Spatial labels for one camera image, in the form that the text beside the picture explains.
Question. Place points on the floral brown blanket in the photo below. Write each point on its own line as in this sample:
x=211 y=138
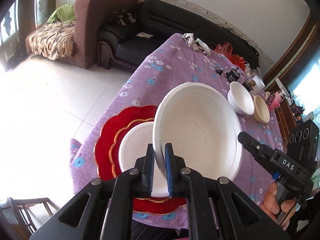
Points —
x=50 y=40

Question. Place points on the black cylindrical device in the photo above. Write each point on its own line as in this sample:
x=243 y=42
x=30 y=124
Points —
x=250 y=85
x=233 y=73

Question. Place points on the beige disposable bowl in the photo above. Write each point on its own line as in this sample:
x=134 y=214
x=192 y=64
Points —
x=261 y=108

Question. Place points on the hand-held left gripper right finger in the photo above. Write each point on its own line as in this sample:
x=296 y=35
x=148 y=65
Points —
x=168 y=170

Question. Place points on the striped paper booklet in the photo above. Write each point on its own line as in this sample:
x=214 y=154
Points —
x=144 y=34

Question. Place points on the dark wooden partition cabinet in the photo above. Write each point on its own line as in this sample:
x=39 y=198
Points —
x=281 y=116

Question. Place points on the small black metal part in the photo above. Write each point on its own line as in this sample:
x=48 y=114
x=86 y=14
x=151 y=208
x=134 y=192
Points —
x=218 y=70

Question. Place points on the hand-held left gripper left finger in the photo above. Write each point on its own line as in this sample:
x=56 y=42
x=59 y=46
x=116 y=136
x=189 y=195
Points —
x=150 y=166

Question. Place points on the dark wooden chair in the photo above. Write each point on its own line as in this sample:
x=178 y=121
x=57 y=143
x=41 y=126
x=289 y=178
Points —
x=25 y=205

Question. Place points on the wooden glass door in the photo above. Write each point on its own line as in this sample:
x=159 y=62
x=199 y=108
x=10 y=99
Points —
x=23 y=12

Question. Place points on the white work glove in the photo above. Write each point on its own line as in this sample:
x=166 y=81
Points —
x=203 y=46
x=190 y=39

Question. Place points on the pink red plastic bag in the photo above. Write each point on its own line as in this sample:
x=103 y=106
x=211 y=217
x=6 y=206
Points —
x=223 y=49

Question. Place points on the frosted glass panel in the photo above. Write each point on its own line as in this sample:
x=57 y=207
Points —
x=312 y=85

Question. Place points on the green pillow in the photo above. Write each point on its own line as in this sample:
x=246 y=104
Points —
x=62 y=13

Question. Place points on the large red scalloped plate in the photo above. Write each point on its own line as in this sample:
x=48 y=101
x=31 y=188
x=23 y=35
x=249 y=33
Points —
x=106 y=135

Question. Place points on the orange red plastic bag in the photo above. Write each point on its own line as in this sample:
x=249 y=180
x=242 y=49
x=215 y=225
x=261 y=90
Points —
x=237 y=60

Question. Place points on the clutter of small tools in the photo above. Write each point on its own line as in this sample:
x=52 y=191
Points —
x=297 y=110

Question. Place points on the person's right hand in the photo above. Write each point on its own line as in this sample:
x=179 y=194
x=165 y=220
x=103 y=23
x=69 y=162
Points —
x=270 y=200

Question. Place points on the pink sleeved thermos bottle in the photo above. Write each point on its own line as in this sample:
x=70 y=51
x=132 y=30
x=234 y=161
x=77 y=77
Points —
x=278 y=102

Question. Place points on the purple floral tablecloth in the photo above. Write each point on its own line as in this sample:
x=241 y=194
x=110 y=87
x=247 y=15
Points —
x=155 y=85

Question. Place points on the black sofa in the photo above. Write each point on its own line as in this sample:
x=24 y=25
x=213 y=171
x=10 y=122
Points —
x=160 y=15

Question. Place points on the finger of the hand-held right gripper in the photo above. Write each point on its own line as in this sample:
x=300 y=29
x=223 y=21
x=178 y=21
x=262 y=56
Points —
x=250 y=142

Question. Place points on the clear plastic cup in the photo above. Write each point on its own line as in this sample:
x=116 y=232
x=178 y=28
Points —
x=255 y=72

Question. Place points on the large white disposable bowl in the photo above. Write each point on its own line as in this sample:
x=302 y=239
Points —
x=197 y=130

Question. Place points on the small red scalloped plate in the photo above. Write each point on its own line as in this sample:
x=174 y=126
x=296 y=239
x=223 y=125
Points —
x=114 y=152

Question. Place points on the brown armchair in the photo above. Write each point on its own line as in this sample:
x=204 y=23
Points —
x=87 y=30

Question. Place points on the white plastic jar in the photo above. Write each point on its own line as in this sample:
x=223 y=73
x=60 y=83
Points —
x=258 y=82

